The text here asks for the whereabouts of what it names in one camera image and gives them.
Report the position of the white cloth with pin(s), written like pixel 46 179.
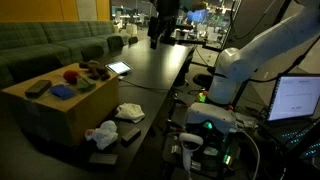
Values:
pixel 130 111

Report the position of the brown plush toy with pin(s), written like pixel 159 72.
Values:
pixel 95 71

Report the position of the red plush ball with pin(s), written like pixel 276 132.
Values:
pixel 71 76

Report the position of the blue sponge cloth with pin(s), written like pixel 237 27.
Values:
pixel 61 91

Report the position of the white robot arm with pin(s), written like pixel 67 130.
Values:
pixel 235 66

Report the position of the cardboard box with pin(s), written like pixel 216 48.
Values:
pixel 62 121

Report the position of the dark eraser block on box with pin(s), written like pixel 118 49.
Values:
pixel 37 89

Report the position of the white VR headset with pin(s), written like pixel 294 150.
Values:
pixel 223 120

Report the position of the tablet with lit screen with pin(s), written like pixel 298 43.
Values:
pixel 119 67

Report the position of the white VR controller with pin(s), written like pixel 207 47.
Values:
pixel 190 143

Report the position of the white plastic bag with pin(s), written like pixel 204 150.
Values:
pixel 105 135

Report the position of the dark block at table edge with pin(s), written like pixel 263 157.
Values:
pixel 101 158

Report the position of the open laptop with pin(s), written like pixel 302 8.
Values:
pixel 289 116

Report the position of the green plaid sofa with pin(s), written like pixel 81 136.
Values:
pixel 20 41

